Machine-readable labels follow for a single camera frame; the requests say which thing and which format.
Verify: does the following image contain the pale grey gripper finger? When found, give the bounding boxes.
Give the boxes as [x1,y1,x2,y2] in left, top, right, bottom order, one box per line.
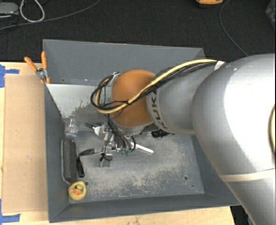
[84,122,104,136]
[78,148,104,157]

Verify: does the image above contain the small black oblong tool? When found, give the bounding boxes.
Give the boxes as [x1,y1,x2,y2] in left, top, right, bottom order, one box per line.
[76,156,85,179]

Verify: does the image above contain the dark green flat block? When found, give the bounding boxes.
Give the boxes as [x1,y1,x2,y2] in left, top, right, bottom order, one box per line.
[61,138,79,184]

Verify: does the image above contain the clear glass cup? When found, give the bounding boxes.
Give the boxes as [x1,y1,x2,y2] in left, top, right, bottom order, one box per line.
[65,117,80,138]

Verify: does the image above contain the yellow toy duck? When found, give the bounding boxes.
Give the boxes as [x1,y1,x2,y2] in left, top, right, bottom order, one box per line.
[68,180,88,201]

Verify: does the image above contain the grey metal bin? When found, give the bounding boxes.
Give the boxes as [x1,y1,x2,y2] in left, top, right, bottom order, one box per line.
[42,39,241,224]

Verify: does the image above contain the brown cardboard board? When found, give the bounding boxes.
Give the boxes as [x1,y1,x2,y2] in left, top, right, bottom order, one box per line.
[1,75,49,214]

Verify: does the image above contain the black cylinder on white bracket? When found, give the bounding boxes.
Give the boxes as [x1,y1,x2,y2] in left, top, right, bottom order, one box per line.
[134,128,175,154]

